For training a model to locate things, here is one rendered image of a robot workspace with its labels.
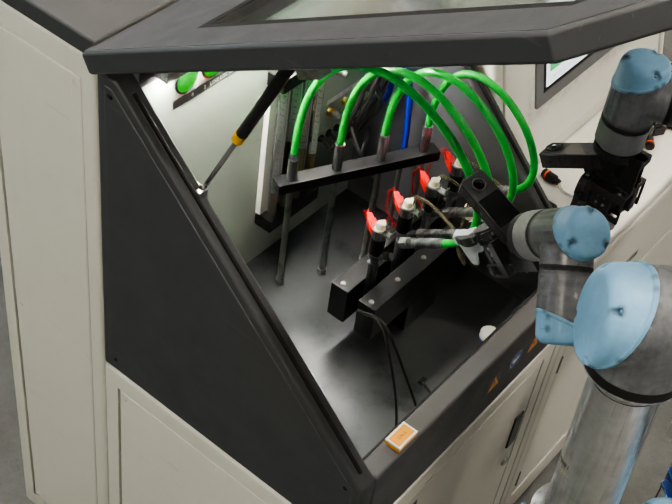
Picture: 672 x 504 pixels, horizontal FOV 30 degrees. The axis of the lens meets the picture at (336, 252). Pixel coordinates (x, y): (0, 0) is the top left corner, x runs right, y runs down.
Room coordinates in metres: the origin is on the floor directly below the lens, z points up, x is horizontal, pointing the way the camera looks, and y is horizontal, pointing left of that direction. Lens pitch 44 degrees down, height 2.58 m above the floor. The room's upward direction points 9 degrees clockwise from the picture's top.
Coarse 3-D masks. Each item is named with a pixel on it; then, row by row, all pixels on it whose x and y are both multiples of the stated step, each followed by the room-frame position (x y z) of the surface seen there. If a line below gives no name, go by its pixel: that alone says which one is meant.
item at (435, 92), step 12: (396, 72) 1.67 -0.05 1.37; (408, 72) 1.67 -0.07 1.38; (360, 84) 1.71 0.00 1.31; (420, 84) 1.65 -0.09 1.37; (432, 84) 1.65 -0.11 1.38; (444, 96) 1.63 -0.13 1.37; (348, 108) 1.72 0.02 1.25; (348, 120) 1.73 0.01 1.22; (456, 120) 1.61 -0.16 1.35; (468, 132) 1.60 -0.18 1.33; (336, 144) 1.73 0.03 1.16; (336, 156) 1.72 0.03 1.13; (480, 156) 1.58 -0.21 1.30; (336, 168) 1.72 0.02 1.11; (480, 168) 1.57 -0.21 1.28; (492, 180) 1.57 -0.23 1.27
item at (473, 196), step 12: (468, 180) 1.44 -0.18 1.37; (480, 180) 1.44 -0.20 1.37; (468, 192) 1.42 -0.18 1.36; (480, 192) 1.43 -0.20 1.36; (492, 192) 1.43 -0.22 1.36; (480, 204) 1.41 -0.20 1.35; (492, 204) 1.41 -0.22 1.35; (504, 204) 1.41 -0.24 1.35; (480, 216) 1.41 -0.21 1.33; (492, 216) 1.39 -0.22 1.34; (504, 216) 1.40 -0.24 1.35; (492, 228) 1.39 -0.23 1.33; (504, 228) 1.38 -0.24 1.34; (504, 240) 1.37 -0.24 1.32
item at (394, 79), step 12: (336, 72) 1.64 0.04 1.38; (372, 72) 1.60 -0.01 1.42; (384, 72) 1.59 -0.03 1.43; (312, 84) 1.67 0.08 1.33; (396, 84) 1.58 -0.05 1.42; (408, 84) 1.57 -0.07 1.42; (312, 96) 1.67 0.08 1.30; (420, 96) 1.56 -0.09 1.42; (300, 108) 1.68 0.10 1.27; (432, 108) 1.54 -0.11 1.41; (300, 120) 1.68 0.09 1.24; (432, 120) 1.53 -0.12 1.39; (300, 132) 1.68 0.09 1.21; (444, 132) 1.52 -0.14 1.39; (456, 144) 1.51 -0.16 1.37; (456, 156) 1.50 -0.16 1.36; (468, 168) 1.49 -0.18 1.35; (444, 240) 1.50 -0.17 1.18
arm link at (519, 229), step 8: (520, 216) 1.37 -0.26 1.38; (528, 216) 1.35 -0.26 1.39; (520, 224) 1.35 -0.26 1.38; (512, 232) 1.35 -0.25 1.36; (520, 232) 1.33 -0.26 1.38; (512, 240) 1.34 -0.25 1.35; (520, 240) 1.33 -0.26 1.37; (520, 248) 1.32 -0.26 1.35; (528, 248) 1.31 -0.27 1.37; (528, 256) 1.32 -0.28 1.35
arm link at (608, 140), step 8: (600, 120) 1.50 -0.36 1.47; (600, 128) 1.50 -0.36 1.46; (608, 128) 1.48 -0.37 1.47; (600, 136) 1.49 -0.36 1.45; (608, 136) 1.48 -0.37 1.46; (616, 136) 1.47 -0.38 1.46; (624, 136) 1.47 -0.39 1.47; (632, 136) 1.53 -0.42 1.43; (640, 136) 1.48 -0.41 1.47; (600, 144) 1.49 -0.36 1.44; (608, 144) 1.48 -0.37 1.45; (616, 144) 1.47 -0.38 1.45; (624, 144) 1.47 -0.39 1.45; (632, 144) 1.47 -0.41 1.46; (640, 144) 1.48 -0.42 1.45; (608, 152) 1.48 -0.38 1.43; (616, 152) 1.47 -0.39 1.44; (624, 152) 1.47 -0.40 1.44; (632, 152) 1.47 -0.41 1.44
